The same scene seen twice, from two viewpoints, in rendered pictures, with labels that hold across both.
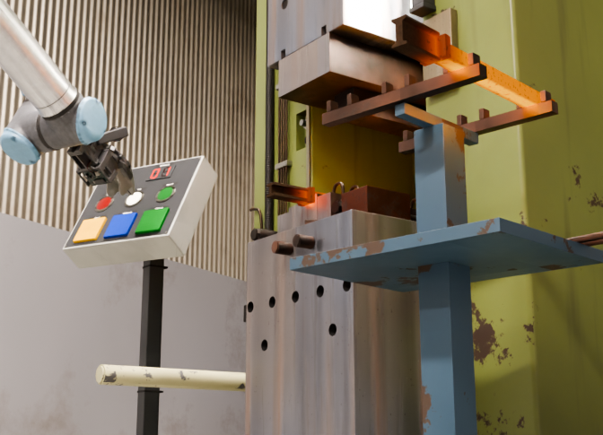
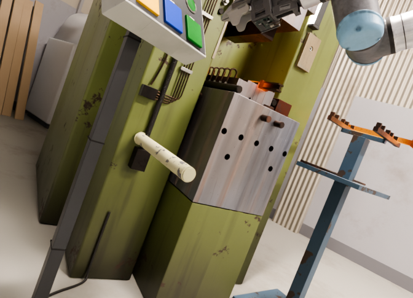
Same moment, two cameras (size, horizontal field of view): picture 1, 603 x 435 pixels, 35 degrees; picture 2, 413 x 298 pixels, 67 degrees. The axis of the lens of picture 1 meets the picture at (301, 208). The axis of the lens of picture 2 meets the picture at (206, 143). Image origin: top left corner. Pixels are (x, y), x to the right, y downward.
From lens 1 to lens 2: 2.48 m
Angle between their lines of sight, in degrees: 87
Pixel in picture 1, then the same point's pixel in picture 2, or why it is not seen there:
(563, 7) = not seen: hidden behind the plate
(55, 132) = (375, 52)
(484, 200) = not seen: hidden behind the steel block
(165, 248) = (187, 58)
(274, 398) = (224, 185)
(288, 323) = (247, 153)
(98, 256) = (140, 26)
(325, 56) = (300, 20)
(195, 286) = not seen: outside the picture
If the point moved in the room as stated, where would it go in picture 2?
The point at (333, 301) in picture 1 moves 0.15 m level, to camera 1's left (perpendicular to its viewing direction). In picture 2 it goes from (275, 156) to (281, 160)
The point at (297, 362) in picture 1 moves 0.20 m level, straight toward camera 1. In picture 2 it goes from (245, 174) to (291, 192)
